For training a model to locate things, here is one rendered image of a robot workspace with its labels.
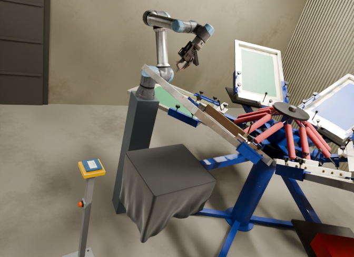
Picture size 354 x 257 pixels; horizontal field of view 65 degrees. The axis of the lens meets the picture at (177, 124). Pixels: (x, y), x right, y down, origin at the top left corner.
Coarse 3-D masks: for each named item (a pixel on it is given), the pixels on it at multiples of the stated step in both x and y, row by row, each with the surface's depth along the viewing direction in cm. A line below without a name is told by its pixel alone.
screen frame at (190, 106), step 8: (144, 64) 172; (152, 72) 164; (160, 80) 157; (168, 88) 150; (176, 96) 144; (184, 96) 199; (184, 104) 139; (192, 104) 135; (192, 112) 133; (200, 112) 134; (208, 120) 140; (216, 128) 147; (224, 136) 155; (232, 136) 159; (232, 144) 163
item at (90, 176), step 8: (80, 168) 168; (88, 176) 165; (88, 184) 174; (88, 192) 177; (88, 200) 181; (88, 208) 185; (88, 216) 189; (88, 224) 193; (80, 240) 201; (80, 248) 202; (88, 248) 227; (64, 256) 216; (72, 256) 217; (80, 256) 207; (88, 256) 220
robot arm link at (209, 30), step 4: (208, 24) 178; (200, 28) 180; (204, 28) 179; (208, 28) 178; (212, 28) 178; (196, 32) 182; (200, 32) 179; (204, 32) 178; (208, 32) 178; (212, 32) 180; (196, 36) 180; (200, 36) 179; (204, 36) 179; (208, 36) 180; (204, 40) 180
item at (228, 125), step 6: (210, 108) 205; (210, 114) 202; (216, 114) 199; (216, 120) 197; (222, 120) 194; (228, 120) 192; (228, 126) 189; (234, 126) 187; (234, 132) 184; (240, 132) 182
